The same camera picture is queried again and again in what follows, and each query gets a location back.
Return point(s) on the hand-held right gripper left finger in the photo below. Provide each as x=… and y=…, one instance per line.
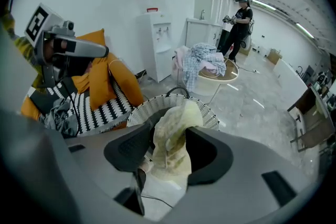
x=126, y=149

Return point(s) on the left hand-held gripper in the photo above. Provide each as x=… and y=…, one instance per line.
x=36, y=23

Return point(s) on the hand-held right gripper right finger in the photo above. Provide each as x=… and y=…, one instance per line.
x=210, y=154

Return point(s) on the cream shirt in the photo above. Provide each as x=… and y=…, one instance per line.
x=173, y=144

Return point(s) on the woven laundry basket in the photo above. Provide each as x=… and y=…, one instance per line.
x=147, y=110

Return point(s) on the grey garment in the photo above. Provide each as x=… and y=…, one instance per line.
x=59, y=118

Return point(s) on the pink clothes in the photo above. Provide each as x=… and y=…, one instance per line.
x=179, y=57

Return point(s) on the blue checked clothes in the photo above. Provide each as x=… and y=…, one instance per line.
x=199, y=60

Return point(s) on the large orange cushion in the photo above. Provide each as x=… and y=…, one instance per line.
x=92, y=38

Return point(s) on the small orange cushion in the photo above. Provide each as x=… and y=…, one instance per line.
x=102, y=81

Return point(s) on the black white patterned blanket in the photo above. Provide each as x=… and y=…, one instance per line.
x=105, y=112

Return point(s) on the orange sofa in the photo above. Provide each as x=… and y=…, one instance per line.
x=126, y=81

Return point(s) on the white power strip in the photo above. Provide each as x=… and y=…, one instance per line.
x=253, y=70

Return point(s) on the wooden desk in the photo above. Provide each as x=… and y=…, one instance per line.
x=312, y=112

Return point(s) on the white counter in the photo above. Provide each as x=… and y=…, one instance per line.
x=288, y=73

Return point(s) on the white sink cabinet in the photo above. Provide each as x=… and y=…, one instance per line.
x=199, y=31

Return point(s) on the cardboard box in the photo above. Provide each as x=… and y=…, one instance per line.
x=274, y=56

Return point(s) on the ceiling tube light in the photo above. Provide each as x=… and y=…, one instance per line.
x=263, y=4
x=304, y=30

